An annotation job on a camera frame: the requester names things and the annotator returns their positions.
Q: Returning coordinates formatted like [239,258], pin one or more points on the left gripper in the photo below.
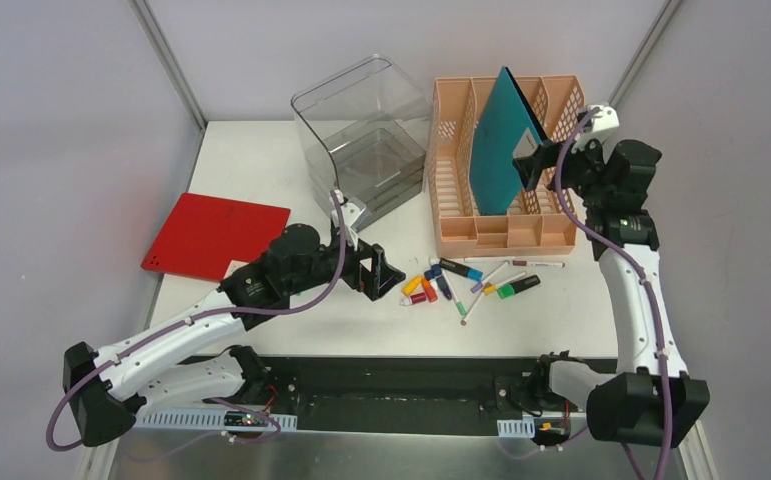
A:
[364,269]

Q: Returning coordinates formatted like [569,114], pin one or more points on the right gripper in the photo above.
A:
[531,167]

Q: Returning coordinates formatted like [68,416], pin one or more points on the teal blue folder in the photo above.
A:
[508,128]

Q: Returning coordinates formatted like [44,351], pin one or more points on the red folder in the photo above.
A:
[203,235]

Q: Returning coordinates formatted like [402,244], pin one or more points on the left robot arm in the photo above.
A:
[108,389]

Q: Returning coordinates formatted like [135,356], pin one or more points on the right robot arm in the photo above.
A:
[651,399]

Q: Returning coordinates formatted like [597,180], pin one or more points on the red white short marker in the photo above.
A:
[414,299]

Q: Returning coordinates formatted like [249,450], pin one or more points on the orange red marker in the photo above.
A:
[429,290]

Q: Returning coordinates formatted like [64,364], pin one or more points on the peach plastic file rack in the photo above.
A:
[533,225]

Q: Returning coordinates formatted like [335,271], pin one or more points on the white marker green tip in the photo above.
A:
[454,293]

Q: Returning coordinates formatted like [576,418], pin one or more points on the black highlighter blue cap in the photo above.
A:
[460,269]

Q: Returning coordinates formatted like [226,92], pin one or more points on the thin white pen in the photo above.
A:
[489,259]

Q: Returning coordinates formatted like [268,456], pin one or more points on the white pen red cap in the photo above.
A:
[537,263]

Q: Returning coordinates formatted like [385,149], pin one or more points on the white marker yellow cap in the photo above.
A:
[492,287]

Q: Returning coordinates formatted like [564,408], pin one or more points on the black highlighter green cap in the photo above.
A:
[518,286]

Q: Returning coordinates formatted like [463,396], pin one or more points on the clear grey drawer organizer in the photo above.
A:
[365,132]

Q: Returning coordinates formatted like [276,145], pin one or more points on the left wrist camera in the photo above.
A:
[355,213]

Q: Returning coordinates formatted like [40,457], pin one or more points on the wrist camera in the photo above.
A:
[603,121]
[355,213]

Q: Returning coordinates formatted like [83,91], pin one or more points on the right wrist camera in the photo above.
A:
[603,121]

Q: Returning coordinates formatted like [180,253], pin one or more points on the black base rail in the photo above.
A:
[411,395]

